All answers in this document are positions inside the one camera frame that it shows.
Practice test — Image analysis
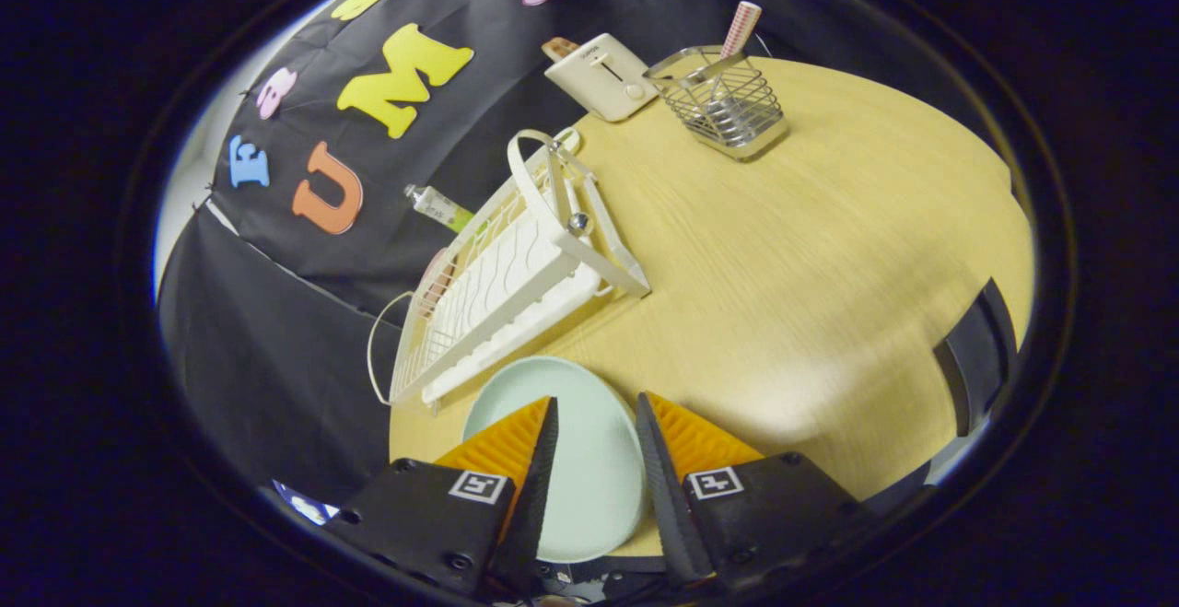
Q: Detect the spoon with pink striped handle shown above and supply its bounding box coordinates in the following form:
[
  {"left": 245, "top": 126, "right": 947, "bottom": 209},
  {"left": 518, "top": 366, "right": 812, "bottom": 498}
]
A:
[{"left": 709, "top": 1, "right": 764, "bottom": 143}]

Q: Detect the black chair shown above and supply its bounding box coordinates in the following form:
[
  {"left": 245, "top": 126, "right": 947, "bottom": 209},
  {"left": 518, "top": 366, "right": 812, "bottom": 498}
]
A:
[{"left": 932, "top": 277, "right": 1020, "bottom": 438}]

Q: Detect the metal wire basket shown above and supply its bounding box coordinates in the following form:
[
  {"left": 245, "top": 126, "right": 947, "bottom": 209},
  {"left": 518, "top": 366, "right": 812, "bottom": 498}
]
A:
[{"left": 643, "top": 45, "right": 789, "bottom": 161}]

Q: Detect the clear bottle with green label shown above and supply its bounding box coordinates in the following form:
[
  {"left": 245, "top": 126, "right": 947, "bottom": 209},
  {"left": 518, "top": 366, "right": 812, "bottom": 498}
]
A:
[{"left": 403, "top": 184, "right": 476, "bottom": 233}]

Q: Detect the pale green plate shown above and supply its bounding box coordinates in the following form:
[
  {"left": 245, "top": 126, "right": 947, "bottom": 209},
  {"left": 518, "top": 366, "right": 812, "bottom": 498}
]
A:
[{"left": 461, "top": 356, "right": 648, "bottom": 564}]

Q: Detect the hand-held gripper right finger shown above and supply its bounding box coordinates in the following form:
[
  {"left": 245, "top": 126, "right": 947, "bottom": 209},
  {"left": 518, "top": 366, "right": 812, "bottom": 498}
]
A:
[{"left": 635, "top": 391, "right": 867, "bottom": 589}]

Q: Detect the black backdrop cloth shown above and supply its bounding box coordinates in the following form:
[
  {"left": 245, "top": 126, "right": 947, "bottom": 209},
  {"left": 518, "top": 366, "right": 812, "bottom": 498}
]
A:
[{"left": 158, "top": 0, "right": 830, "bottom": 507}]

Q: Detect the white dish rack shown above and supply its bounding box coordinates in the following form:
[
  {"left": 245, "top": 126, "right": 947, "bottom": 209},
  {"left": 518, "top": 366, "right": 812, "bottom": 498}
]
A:
[{"left": 367, "top": 128, "right": 651, "bottom": 407}]

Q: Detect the white toaster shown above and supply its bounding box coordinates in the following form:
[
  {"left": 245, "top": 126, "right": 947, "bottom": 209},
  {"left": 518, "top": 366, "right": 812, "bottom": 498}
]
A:
[{"left": 543, "top": 32, "right": 659, "bottom": 123}]

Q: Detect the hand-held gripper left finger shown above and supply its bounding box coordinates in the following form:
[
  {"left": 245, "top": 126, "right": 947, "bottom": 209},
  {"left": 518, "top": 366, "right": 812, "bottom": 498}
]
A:
[{"left": 322, "top": 395, "right": 561, "bottom": 601}]

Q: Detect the pink plate with food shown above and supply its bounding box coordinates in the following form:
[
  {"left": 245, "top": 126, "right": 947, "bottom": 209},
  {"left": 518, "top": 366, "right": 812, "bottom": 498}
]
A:
[{"left": 422, "top": 250, "right": 459, "bottom": 315}]

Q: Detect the blue and white sheet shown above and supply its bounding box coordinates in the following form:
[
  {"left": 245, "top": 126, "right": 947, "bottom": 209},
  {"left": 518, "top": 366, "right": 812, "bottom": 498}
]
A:
[{"left": 273, "top": 480, "right": 339, "bottom": 527}]

